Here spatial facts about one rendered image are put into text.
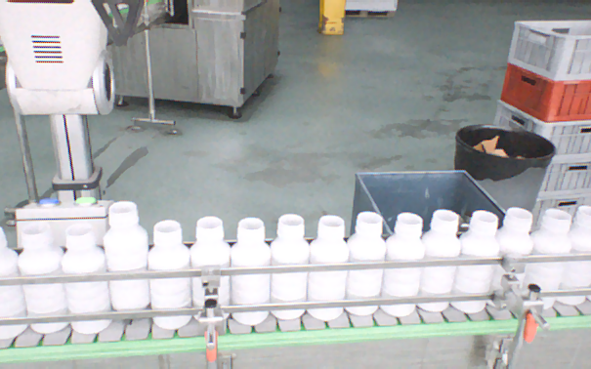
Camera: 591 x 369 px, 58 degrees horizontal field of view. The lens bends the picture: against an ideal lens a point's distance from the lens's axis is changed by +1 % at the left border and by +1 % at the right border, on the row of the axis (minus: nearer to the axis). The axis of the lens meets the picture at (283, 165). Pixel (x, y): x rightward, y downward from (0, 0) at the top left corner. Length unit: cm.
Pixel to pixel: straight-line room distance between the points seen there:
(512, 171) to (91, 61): 190
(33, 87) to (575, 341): 119
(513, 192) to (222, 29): 265
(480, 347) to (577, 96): 230
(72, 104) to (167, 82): 335
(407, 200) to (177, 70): 332
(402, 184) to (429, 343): 68
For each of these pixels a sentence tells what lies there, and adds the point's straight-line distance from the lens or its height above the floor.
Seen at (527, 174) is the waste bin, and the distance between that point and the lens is 263.
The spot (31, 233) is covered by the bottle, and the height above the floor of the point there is 115.
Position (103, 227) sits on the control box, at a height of 109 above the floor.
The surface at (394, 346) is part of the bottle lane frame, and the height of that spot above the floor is 97.
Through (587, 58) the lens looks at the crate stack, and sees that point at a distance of 306.
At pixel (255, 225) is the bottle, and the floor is 115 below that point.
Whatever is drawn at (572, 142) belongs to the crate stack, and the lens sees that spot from 321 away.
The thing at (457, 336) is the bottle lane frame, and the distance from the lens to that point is 91.
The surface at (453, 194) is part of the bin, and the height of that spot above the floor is 88.
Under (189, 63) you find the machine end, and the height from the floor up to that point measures 45.
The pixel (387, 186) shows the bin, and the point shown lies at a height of 91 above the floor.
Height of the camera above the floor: 156
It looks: 25 degrees down
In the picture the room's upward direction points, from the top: 2 degrees clockwise
